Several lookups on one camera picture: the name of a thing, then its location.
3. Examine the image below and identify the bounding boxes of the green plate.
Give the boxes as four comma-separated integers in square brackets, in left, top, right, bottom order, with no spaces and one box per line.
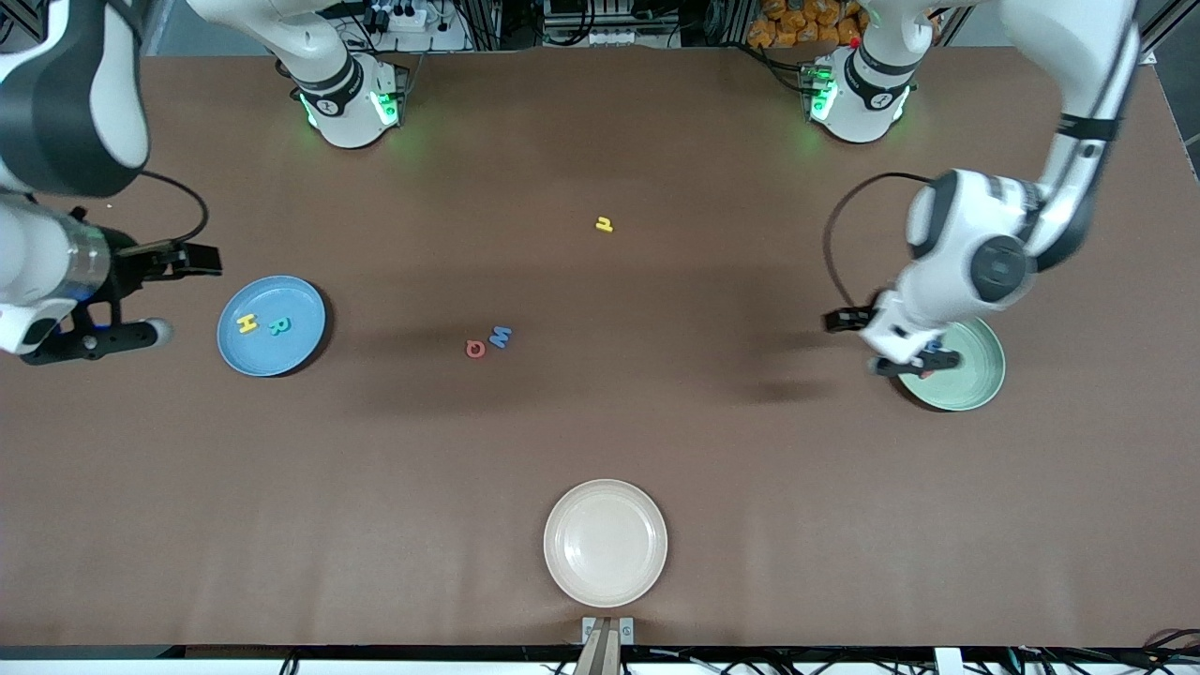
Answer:
[900,317,1006,413]

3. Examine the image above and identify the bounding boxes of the blue plate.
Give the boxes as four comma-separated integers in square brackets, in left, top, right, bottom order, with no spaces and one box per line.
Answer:
[217,275,327,378]

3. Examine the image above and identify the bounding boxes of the cream white plate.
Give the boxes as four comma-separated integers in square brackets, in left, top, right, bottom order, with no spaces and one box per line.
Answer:
[544,479,668,608]

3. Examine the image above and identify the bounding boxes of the brown table cover sheet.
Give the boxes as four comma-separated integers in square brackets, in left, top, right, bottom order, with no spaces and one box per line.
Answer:
[0,47,1200,650]

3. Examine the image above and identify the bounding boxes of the orange snack bags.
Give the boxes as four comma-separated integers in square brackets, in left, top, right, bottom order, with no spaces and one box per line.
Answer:
[747,0,868,51]

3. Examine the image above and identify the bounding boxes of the white power strip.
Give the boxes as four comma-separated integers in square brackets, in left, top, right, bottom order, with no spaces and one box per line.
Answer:
[361,0,429,31]

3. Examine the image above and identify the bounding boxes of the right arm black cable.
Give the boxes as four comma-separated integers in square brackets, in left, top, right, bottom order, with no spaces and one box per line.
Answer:
[141,172,210,248]

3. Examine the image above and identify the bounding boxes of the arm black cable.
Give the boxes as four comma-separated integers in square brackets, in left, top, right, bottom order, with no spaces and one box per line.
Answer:
[141,172,210,248]
[823,172,938,315]

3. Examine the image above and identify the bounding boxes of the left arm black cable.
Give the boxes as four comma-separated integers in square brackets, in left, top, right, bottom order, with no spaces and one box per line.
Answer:
[823,172,938,315]

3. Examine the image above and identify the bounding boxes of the metal table edge bracket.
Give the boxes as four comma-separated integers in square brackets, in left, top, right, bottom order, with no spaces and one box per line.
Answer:
[581,616,635,647]

